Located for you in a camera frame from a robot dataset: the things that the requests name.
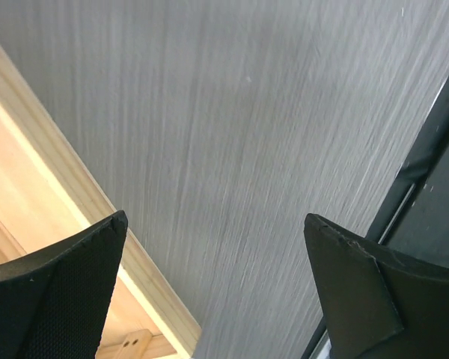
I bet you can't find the wooden clothes rack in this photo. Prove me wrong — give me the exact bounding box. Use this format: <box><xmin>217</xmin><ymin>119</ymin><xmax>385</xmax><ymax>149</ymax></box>
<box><xmin>0</xmin><ymin>46</ymin><xmax>201</xmax><ymax>358</ymax></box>

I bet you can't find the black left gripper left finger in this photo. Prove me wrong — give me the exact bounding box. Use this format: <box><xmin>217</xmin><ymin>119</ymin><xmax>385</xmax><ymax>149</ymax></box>
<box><xmin>0</xmin><ymin>210</ymin><xmax>128</xmax><ymax>358</ymax></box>

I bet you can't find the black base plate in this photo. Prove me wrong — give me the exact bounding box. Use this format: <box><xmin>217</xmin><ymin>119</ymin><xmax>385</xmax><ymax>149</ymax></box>
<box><xmin>304</xmin><ymin>76</ymin><xmax>449</xmax><ymax>358</ymax></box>

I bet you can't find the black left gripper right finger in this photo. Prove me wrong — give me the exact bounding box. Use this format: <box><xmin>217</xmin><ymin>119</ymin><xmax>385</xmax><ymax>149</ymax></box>
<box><xmin>304</xmin><ymin>214</ymin><xmax>449</xmax><ymax>358</ymax></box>

